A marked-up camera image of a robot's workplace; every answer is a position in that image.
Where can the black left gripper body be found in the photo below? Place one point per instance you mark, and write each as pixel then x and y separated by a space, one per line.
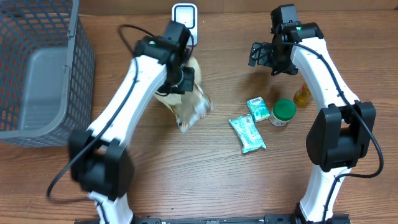
pixel 186 81

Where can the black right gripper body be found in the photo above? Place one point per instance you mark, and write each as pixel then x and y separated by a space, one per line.
pixel 259 53

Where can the brown snack pouch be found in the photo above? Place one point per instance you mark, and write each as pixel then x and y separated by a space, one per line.
pixel 191 106

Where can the yellow liquid bottle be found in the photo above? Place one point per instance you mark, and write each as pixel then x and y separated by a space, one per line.
pixel 302 96

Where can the green lid jar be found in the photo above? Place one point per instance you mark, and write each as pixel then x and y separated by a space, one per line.
pixel 283 111

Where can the teal tissue pack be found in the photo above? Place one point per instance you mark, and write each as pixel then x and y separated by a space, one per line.
pixel 258 109

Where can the teal snack bar wrapper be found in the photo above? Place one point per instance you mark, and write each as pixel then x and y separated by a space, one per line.
pixel 247 132

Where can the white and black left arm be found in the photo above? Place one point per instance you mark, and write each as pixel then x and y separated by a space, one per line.
pixel 99 158

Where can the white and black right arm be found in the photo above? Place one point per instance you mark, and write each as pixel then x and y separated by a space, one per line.
pixel 342 130

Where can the white barcode scanner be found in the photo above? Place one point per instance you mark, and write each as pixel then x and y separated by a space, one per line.
pixel 187 14

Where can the grey plastic mesh basket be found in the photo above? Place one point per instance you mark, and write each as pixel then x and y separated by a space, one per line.
pixel 47 72

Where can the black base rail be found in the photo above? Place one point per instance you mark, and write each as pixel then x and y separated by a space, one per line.
pixel 211 220

